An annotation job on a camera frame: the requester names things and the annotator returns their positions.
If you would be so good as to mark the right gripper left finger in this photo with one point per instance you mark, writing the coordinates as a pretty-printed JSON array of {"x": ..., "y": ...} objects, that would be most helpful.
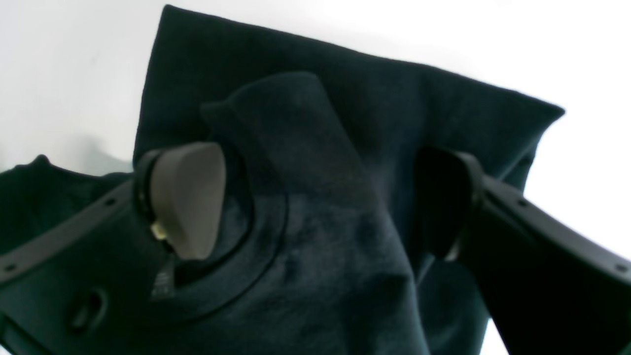
[{"x": 82, "y": 287}]

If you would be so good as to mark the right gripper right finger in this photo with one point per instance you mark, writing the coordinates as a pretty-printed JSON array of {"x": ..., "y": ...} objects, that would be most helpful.
[{"x": 549, "y": 290}]

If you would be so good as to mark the black T-shirt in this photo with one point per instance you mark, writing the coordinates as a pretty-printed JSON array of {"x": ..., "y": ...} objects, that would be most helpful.
[{"x": 319, "y": 251}]

